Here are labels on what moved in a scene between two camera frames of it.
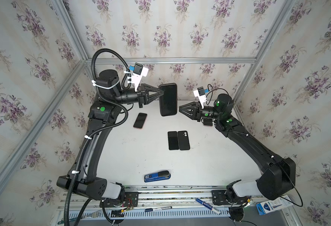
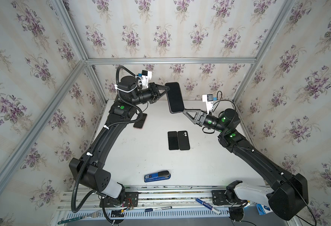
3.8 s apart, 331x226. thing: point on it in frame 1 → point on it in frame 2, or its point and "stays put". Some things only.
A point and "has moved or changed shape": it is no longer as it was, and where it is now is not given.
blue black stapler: x=157 y=176 stays put
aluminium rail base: x=169 y=196 stays put
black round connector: x=236 y=213 stays put
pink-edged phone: x=140 y=121 stays put
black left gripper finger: x=151 y=88 → x=162 y=87
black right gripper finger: x=185 y=107 → x=193 y=112
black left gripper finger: x=152 y=97 → x=167 y=88
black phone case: x=184 y=143 stays put
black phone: x=169 y=101 has moved or changed shape
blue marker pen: x=208 y=206 stays put
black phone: x=172 y=140 stays put
